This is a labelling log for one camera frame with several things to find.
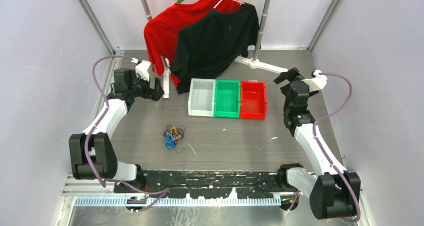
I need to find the brown wire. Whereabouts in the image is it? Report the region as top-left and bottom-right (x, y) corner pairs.
(164, 124), (186, 142)

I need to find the red t-shirt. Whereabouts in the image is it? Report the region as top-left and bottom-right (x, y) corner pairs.
(143, 0), (243, 89)

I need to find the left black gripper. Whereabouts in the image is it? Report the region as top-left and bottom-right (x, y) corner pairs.
(128, 70), (164, 102)

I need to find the blue wire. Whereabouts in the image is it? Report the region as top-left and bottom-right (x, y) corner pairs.
(163, 127), (185, 152)

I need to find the black t-shirt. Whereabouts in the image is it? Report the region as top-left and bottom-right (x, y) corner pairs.
(170, 4), (259, 94)

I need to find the white clothes rack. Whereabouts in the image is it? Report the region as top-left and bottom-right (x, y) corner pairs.
(135, 0), (289, 99)

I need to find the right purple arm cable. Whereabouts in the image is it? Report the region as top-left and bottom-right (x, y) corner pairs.
(288, 72), (362, 222)

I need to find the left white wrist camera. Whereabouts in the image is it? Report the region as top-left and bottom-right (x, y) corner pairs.
(135, 60), (152, 81)

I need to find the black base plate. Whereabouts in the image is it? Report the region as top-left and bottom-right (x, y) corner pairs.
(114, 170), (296, 199)

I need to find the white plastic bin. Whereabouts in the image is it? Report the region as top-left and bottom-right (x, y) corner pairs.
(188, 78), (216, 117)

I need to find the red plastic bin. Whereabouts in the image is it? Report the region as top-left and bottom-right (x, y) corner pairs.
(239, 81), (268, 120)

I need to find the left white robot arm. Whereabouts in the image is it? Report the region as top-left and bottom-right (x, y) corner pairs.
(68, 67), (164, 192)

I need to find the green plastic bin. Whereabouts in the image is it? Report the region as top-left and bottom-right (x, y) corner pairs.
(214, 79), (241, 118)

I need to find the white slotted cable duct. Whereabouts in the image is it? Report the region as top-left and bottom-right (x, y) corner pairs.
(74, 195), (281, 207)

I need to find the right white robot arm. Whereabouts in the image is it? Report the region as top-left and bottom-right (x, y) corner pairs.
(274, 68), (361, 222)

